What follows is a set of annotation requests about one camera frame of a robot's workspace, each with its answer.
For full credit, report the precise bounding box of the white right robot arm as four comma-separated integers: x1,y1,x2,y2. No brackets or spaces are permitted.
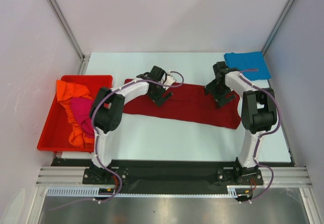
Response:
205,61,277,184

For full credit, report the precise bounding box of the aluminium frame rail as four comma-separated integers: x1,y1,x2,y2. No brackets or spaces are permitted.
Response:
35,166,312,188

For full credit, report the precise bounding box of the dark red t shirt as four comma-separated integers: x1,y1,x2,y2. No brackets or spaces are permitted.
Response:
124,84,241,129

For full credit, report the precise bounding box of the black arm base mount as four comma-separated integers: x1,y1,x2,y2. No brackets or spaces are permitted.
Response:
82,167,129,185

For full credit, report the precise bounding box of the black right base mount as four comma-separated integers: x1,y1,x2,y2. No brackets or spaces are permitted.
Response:
216,167,264,186

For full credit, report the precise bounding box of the orange t shirt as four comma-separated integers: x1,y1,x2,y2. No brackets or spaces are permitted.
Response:
56,80,94,148

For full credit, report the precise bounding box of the left aluminium corner post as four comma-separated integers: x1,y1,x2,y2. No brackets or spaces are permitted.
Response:
47,0,85,61

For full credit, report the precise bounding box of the folded blue t shirt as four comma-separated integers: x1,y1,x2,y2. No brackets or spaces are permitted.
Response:
224,51,271,81

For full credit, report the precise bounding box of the aluminium corner post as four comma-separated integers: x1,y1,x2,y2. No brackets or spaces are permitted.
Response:
261,0,296,56
47,0,85,61

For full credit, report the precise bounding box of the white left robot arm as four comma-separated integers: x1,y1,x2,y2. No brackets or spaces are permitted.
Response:
90,66,177,183

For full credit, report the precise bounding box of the white slotted cable duct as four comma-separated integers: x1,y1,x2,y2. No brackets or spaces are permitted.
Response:
46,186,252,198

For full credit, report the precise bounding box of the right aluminium corner post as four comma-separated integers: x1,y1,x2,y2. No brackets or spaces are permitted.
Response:
261,0,296,56

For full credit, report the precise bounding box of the pink t shirt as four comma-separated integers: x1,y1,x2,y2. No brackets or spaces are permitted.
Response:
70,97,94,138

